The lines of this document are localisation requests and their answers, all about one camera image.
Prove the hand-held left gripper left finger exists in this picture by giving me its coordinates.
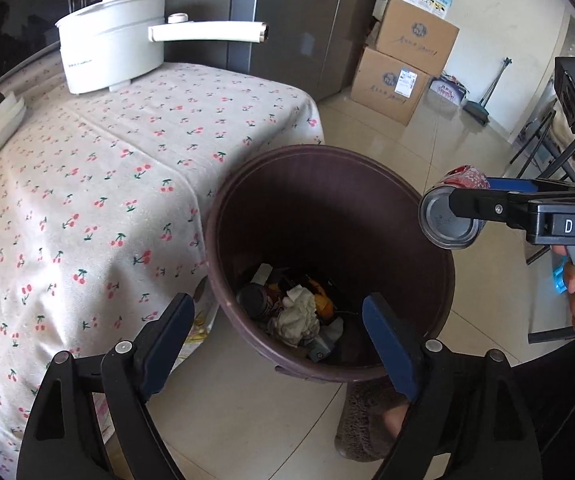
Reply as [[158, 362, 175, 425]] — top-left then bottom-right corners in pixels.
[[17, 292, 195, 480]]

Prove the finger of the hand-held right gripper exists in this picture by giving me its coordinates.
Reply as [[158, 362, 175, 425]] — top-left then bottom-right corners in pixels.
[[447, 187, 541, 233], [487, 177, 575, 196]]

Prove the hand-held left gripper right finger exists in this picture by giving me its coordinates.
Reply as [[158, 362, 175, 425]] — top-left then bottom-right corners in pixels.
[[362, 292, 543, 480]]

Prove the light blue box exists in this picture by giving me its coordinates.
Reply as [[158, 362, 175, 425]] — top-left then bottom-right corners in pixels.
[[309, 330, 341, 361]]

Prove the orange peel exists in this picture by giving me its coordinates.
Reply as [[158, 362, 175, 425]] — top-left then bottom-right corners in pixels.
[[314, 284, 339, 320]]

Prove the small tissue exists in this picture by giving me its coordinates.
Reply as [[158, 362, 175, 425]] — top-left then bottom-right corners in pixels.
[[266, 287, 321, 346]]

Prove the brown trash bin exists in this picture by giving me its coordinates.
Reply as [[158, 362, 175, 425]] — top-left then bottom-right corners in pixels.
[[204, 144, 456, 386]]

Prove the person's right hand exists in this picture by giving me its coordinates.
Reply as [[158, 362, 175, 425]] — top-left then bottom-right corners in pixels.
[[552, 245, 575, 333]]

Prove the floral under tablecloth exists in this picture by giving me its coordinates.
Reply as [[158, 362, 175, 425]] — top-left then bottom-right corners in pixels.
[[181, 279, 216, 347]]

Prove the brown fuzzy slipper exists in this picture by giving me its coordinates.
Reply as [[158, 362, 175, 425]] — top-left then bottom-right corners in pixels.
[[334, 377, 419, 462]]

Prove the broom with dustpan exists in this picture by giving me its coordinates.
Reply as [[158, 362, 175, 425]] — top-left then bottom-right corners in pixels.
[[462, 57, 513, 126]]

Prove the purple printed box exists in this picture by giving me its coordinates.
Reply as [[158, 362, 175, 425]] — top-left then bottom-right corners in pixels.
[[429, 75, 470, 106]]

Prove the cardboard box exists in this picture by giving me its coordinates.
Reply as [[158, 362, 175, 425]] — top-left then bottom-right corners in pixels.
[[351, 45, 433, 127], [374, 0, 461, 77]]

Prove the cherry print tablecloth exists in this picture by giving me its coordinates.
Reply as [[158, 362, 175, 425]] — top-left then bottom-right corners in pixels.
[[0, 52, 326, 480]]

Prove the grey refrigerator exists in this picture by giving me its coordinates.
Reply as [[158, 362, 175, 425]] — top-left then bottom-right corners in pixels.
[[157, 0, 394, 104]]

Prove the white electric pot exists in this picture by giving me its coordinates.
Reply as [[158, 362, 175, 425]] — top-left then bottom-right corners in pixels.
[[55, 0, 270, 95]]

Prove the black microwave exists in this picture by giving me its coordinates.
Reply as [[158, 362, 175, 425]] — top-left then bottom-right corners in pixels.
[[0, 0, 116, 107]]

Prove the black folding chair frame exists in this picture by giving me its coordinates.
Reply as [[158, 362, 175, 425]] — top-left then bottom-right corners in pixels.
[[509, 94, 575, 187]]

